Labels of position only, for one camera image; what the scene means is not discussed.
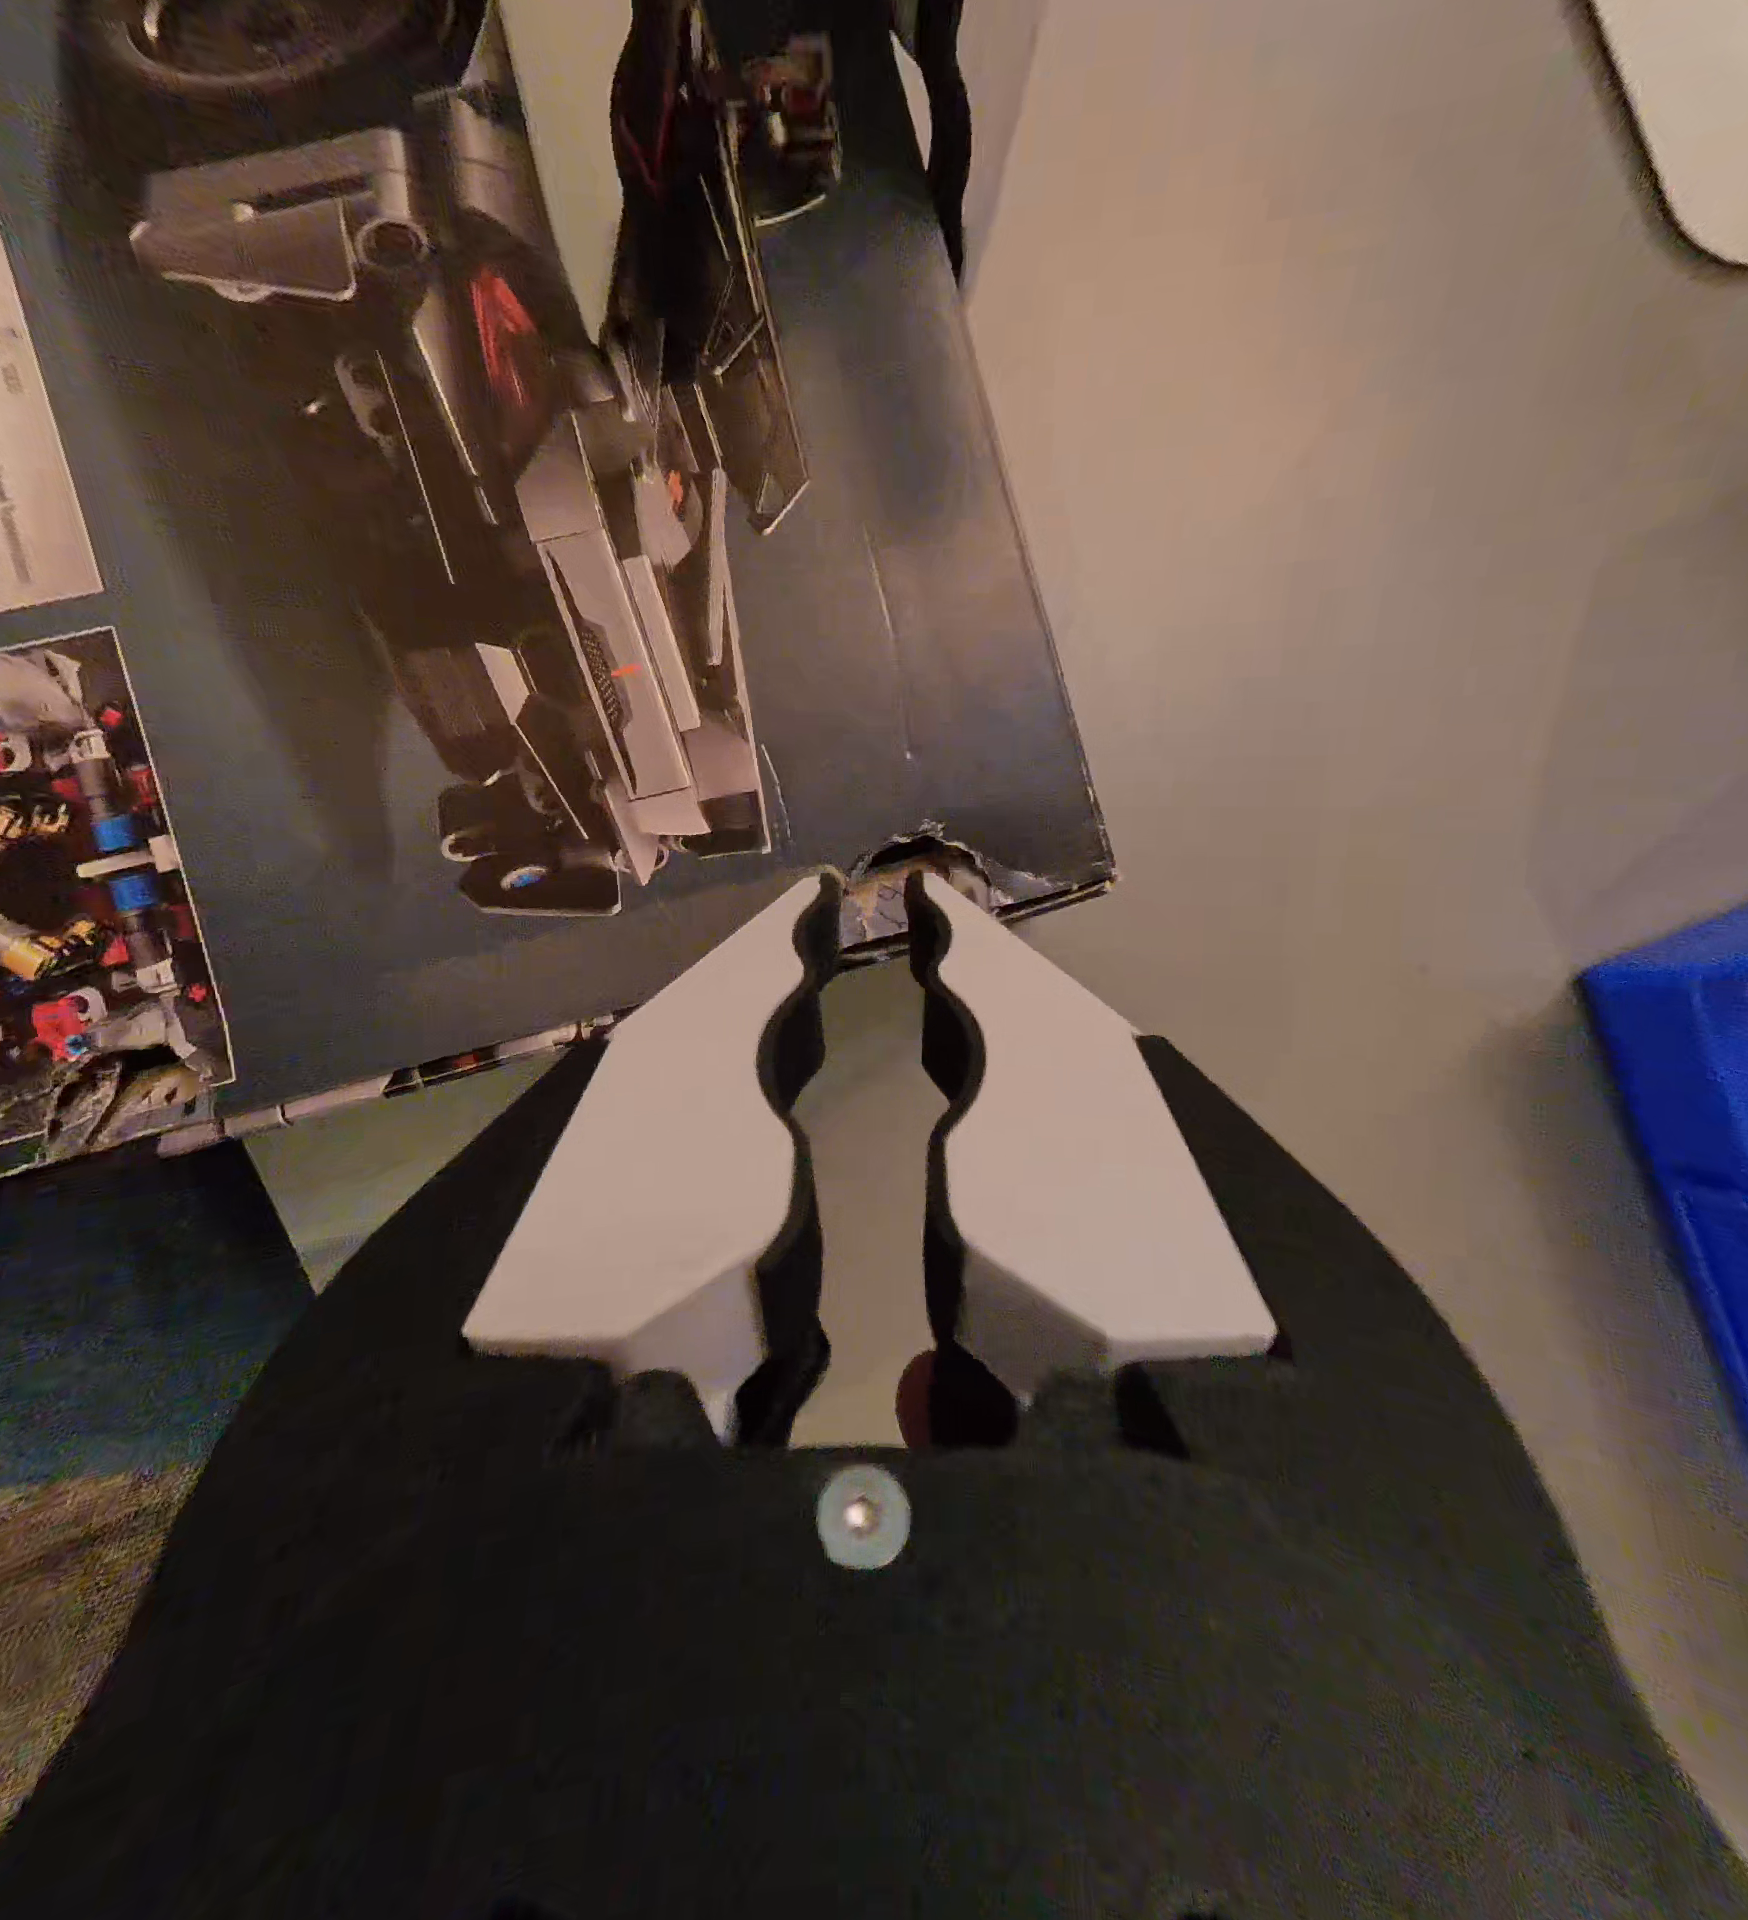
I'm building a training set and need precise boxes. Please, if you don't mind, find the blue plastic bin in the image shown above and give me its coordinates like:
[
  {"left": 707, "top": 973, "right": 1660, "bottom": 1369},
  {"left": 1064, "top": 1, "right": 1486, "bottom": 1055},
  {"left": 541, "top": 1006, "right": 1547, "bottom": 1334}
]
[{"left": 1575, "top": 865, "right": 1748, "bottom": 1610}]

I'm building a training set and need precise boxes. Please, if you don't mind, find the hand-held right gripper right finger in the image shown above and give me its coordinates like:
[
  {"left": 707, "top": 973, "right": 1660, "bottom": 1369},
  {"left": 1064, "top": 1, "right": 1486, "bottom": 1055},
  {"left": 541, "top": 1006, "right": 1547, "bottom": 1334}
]
[{"left": 910, "top": 873, "right": 1280, "bottom": 1405}]

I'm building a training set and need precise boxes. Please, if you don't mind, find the white monitor stand base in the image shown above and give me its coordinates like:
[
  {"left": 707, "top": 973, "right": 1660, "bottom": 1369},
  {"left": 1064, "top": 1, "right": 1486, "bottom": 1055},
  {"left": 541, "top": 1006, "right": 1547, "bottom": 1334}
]
[{"left": 1584, "top": 0, "right": 1748, "bottom": 272}]

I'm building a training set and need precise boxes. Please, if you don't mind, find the dark lego set box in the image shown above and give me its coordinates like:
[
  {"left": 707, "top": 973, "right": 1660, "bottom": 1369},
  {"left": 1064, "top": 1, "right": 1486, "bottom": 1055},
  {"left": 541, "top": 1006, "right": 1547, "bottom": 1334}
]
[{"left": 0, "top": 0, "right": 1118, "bottom": 1203}]

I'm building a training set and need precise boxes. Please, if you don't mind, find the person's right hand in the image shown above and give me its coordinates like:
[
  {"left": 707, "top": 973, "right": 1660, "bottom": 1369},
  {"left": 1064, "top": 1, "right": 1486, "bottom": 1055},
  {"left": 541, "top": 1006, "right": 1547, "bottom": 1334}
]
[{"left": 896, "top": 1350, "right": 967, "bottom": 1450}]

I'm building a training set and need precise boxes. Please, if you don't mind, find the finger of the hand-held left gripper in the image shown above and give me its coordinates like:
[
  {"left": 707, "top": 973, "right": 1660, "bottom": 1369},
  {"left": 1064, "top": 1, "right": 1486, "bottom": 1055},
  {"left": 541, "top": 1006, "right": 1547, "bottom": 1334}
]
[
  {"left": 493, "top": 0, "right": 638, "bottom": 350},
  {"left": 910, "top": 0, "right": 1043, "bottom": 286}
]

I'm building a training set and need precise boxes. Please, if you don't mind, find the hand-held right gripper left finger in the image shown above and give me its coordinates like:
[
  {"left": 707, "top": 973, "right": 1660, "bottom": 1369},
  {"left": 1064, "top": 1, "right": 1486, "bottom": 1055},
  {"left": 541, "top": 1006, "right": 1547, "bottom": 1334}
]
[{"left": 464, "top": 873, "right": 841, "bottom": 1444}]

